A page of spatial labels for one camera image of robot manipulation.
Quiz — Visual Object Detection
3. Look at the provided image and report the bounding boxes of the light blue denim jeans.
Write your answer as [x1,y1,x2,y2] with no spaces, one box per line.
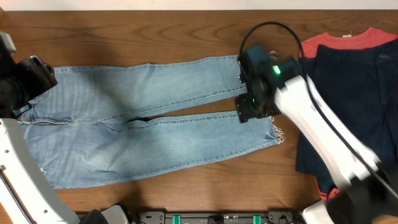
[19,55,284,189]

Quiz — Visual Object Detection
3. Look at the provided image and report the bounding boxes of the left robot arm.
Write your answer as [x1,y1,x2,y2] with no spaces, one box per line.
[1,55,130,224]

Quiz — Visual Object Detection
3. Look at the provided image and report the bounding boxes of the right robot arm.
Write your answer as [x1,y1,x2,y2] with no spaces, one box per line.
[236,45,397,223]

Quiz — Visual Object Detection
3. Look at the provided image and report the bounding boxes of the navy blue folded garment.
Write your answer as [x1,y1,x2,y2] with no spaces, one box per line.
[295,39,398,194]

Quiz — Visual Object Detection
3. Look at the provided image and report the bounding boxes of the red t-shirt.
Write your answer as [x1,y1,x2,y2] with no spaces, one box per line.
[301,27,397,58]

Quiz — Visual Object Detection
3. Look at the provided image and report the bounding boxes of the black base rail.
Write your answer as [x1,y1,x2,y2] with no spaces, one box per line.
[137,210,305,224]

